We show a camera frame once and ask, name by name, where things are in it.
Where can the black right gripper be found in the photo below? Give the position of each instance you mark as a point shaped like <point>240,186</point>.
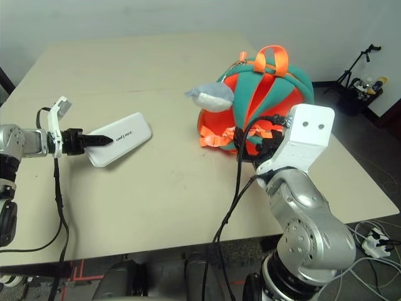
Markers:
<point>266,147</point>

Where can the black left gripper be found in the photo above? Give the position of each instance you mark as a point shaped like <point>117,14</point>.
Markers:
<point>72,141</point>

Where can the white Unitree pencil case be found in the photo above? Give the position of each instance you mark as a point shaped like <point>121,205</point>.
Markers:
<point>125,138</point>

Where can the teal and orange backpack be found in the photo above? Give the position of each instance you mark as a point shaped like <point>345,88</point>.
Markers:
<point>250,91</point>

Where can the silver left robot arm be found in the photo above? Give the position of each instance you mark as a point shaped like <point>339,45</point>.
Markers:
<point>12,138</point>

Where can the black storage bin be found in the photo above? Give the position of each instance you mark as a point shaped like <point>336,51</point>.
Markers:
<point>354,103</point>

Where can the black tripod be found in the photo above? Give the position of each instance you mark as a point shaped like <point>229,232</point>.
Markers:
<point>344,75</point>

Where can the grey robot left leg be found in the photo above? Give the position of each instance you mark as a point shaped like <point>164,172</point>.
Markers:
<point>119,282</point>

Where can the grey robot leg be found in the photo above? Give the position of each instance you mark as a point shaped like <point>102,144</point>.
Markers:
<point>203,279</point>
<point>119,282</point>

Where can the blue yellow bottle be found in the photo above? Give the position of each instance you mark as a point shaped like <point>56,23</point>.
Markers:
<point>377,85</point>

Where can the grey robot right leg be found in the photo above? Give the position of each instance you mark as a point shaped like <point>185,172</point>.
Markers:
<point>203,279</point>

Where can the white shoe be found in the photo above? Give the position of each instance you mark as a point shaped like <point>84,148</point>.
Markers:
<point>11,280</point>

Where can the white power strip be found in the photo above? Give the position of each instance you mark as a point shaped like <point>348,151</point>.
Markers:
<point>377,239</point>

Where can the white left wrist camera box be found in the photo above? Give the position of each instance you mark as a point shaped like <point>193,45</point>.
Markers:
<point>54,125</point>

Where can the small table black frame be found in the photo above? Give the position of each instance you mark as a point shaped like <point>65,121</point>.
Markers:
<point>6,80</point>

